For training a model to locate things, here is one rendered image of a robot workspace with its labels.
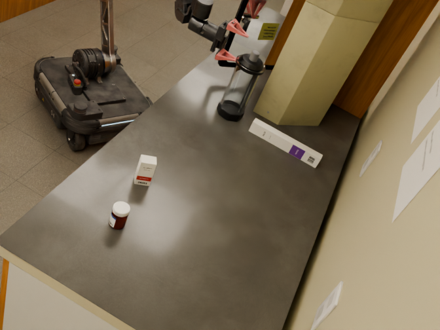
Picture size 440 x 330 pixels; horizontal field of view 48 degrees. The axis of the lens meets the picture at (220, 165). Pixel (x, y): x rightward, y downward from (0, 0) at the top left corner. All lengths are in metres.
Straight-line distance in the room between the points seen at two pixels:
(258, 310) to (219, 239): 0.23
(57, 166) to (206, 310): 1.70
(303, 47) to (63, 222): 0.99
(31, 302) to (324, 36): 1.21
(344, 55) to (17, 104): 1.98
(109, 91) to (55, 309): 1.82
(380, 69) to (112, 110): 1.45
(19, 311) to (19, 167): 1.43
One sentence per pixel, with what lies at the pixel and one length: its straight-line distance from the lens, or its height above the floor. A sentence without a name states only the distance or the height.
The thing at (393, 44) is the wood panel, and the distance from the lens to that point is 2.13.
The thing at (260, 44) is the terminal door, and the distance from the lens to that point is 2.05.
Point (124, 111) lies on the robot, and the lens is 2.87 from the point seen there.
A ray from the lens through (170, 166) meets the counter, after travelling 1.56.
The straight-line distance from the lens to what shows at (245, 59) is 1.74.
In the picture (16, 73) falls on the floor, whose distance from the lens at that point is 3.40.
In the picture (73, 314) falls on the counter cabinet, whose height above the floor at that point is 0.85.
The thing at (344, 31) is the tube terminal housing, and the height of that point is 1.36.
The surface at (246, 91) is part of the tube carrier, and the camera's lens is 1.77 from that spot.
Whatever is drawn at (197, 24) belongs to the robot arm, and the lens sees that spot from 1.77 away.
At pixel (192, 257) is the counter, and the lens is 1.35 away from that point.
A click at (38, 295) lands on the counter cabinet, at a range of 1.33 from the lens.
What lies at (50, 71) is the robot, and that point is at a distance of 3.05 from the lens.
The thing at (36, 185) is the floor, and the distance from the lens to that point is 2.69.
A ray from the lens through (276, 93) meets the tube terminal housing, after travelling 1.88.
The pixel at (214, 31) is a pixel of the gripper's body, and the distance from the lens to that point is 1.75.
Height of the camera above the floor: 1.97
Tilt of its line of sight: 39 degrees down
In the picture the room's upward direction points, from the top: 25 degrees clockwise
